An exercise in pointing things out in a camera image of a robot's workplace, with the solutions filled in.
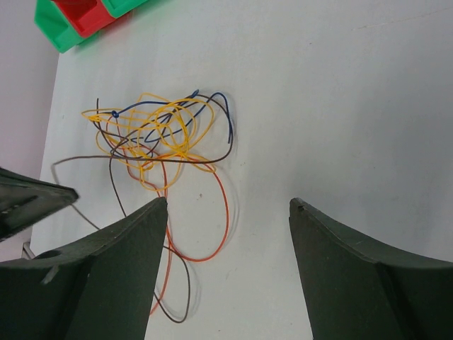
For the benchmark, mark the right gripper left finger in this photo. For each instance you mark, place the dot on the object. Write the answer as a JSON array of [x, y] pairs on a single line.
[[98, 287]]

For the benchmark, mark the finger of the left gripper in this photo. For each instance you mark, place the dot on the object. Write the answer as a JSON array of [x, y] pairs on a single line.
[[25, 201]]

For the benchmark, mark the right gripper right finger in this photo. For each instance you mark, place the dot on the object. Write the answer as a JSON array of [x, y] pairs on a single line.
[[356, 287]]

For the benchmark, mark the left green bin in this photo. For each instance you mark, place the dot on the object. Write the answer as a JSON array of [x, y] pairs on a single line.
[[56, 28]]

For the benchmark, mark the green bin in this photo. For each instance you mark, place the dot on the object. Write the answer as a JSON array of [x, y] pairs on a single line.
[[118, 8], [56, 28]]

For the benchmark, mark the red bin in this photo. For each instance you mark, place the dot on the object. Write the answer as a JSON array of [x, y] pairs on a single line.
[[86, 17]]

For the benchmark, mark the right green bin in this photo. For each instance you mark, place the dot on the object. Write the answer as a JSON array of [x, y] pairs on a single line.
[[118, 8]]

